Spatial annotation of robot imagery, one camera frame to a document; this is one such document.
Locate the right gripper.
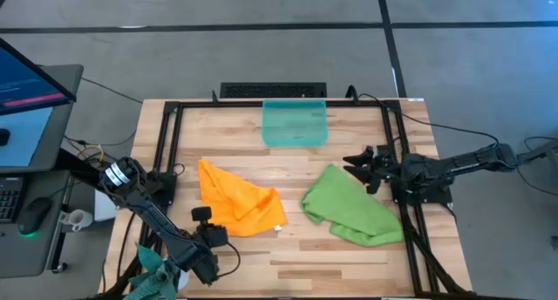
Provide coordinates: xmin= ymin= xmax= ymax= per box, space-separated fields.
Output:
xmin=342 ymin=145 xmax=405 ymax=186

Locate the orange microfiber towel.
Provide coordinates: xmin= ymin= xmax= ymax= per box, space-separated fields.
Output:
xmin=197 ymin=159 xmax=289 ymax=239

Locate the green microfiber towel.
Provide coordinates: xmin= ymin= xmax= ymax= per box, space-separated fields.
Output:
xmin=299 ymin=162 xmax=405 ymax=249

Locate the teal plastic basket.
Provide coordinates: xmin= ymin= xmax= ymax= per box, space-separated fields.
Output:
xmin=261 ymin=99 xmax=329 ymax=147

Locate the white plant pot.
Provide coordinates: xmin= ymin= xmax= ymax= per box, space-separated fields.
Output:
xmin=176 ymin=264 xmax=193 ymax=292

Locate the teal artificial plant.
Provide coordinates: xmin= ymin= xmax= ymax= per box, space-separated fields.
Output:
xmin=121 ymin=242 xmax=182 ymax=300

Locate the white box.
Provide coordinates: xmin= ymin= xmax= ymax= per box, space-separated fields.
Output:
xmin=93 ymin=188 xmax=119 ymax=222

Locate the black angled bar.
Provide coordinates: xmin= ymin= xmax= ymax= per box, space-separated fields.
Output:
xmin=54 ymin=147 xmax=114 ymax=192

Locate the black stand leg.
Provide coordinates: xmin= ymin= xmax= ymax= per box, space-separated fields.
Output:
xmin=517 ymin=137 xmax=558 ymax=166

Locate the black computer mouse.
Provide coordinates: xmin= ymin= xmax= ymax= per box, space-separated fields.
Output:
xmin=17 ymin=197 xmax=54 ymax=236

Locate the grey computer desk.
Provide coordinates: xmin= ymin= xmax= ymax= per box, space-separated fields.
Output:
xmin=0 ymin=63 xmax=85 ymax=280

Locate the black keyboard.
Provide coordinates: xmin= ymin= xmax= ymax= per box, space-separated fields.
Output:
xmin=0 ymin=176 xmax=25 ymax=225

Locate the computer monitor blue screen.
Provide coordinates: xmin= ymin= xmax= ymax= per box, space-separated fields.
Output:
xmin=0 ymin=37 xmax=78 ymax=117

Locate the left gripper camera cable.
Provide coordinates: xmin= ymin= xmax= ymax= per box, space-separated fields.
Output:
xmin=215 ymin=242 xmax=242 ymax=280

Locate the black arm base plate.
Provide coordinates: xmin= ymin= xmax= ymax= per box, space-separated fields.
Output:
xmin=391 ymin=177 xmax=454 ymax=208
xmin=147 ymin=171 xmax=179 ymax=208

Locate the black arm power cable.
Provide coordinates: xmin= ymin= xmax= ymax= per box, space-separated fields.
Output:
xmin=355 ymin=92 xmax=501 ymax=149

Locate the black metal table frame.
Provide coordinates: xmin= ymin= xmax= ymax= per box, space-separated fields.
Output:
xmin=130 ymin=98 xmax=476 ymax=300

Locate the yellow cable loop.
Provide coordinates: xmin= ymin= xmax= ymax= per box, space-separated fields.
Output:
xmin=76 ymin=143 xmax=105 ymax=168

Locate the black floor cable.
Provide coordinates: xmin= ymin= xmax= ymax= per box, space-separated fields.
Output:
xmin=80 ymin=76 xmax=144 ymax=105

